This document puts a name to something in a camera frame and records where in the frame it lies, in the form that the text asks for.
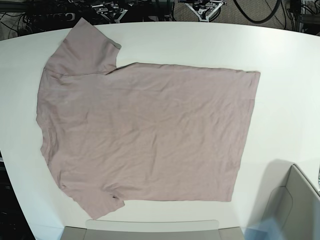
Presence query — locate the pink T-shirt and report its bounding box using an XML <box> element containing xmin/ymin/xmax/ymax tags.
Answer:
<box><xmin>36</xmin><ymin>19</ymin><xmax>261</xmax><ymax>219</ymax></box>

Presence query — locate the grey bin front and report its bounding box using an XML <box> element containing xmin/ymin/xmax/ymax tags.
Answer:
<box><xmin>61</xmin><ymin>220</ymin><xmax>245</xmax><ymax>240</ymax></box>

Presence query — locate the grey bin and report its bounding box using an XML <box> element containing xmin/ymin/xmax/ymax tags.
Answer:
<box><xmin>261</xmin><ymin>164</ymin><xmax>320</xmax><ymax>240</ymax></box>
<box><xmin>61</xmin><ymin>220</ymin><xmax>245</xmax><ymax>240</ymax></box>

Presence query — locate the blue cloth in bin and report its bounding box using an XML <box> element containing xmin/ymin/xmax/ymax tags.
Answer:
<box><xmin>243</xmin><ymin>217</ymin><xmax>286</xmax><ymax>240</ymax></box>

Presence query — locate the grey bin right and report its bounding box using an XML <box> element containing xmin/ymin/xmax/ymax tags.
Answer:
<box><xmin>261</xmin><ymin>164</ymin><xmax>320</xmax><ymax>240</ymax></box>

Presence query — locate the thick black cable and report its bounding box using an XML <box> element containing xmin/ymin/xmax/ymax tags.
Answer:
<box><xmin>233</xmin><ymin>0</ymin><xmax>281</xmax><ymax>23</ymax></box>

